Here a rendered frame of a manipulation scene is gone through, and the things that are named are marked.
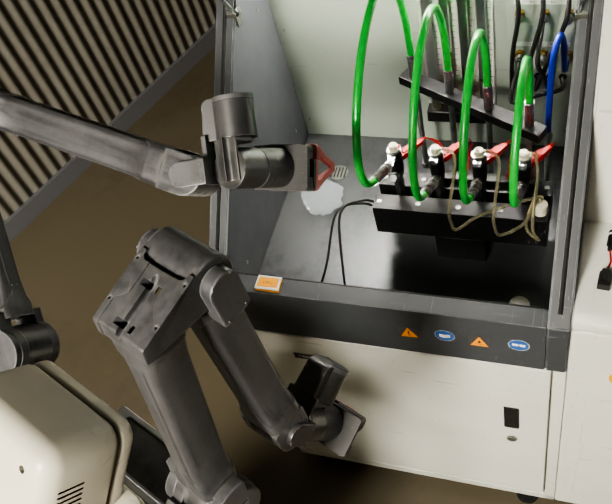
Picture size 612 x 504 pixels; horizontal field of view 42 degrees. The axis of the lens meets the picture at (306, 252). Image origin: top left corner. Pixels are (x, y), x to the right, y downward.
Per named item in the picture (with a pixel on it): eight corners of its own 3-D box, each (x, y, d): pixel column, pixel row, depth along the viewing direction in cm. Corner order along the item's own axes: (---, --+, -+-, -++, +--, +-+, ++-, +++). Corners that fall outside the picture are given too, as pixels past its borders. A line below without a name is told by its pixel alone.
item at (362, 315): (246, 328, 172) (225, 288, 160) (252, 311, 175) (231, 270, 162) (544, 370, 152) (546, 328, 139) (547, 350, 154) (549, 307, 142)
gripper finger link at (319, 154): (308, 145, 124) (268, 144, 117) (346, 144, 120) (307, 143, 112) (308, 189, 125) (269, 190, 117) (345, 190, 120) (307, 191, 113)
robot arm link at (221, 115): (199, 190, 116) (169, 189, 108) (189, 111, 116) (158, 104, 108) (275, 178, 112) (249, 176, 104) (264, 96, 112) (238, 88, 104)
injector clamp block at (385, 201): (382, 251, 172) (371, 207, 160) (391, 214, 177) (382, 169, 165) (546, 267, 161) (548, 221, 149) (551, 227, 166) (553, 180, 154)
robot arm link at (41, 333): (-1, 368, 129) (-25, 375, 124) (17, 312, 127) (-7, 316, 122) (43, 394, 127) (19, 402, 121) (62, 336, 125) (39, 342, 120)
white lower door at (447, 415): (306, 451, 227) (239, 331, 173) (308, 443, 228) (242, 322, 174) (543, 496, 206) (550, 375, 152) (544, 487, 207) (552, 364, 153)
